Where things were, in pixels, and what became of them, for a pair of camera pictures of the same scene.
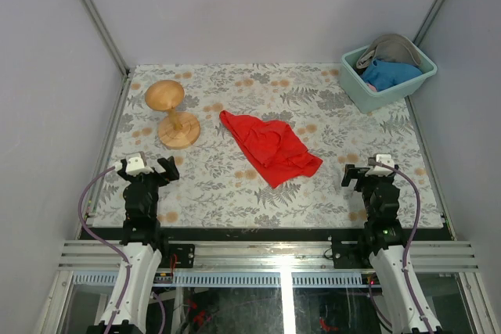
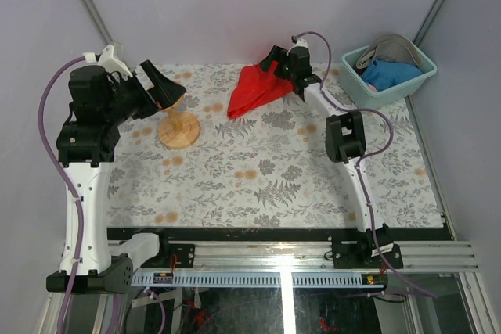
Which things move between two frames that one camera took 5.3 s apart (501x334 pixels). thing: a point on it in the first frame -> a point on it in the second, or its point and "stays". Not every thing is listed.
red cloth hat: (272, 148) -> (255, 86)
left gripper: (169, 165) -> (164, 91)
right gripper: (351, 172) -> (275, 54)
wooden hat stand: (178, 130) stays
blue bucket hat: (385, 74) stays
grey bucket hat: (390, 47) stays
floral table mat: (218, 187) stays
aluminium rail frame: (265, 263) stays
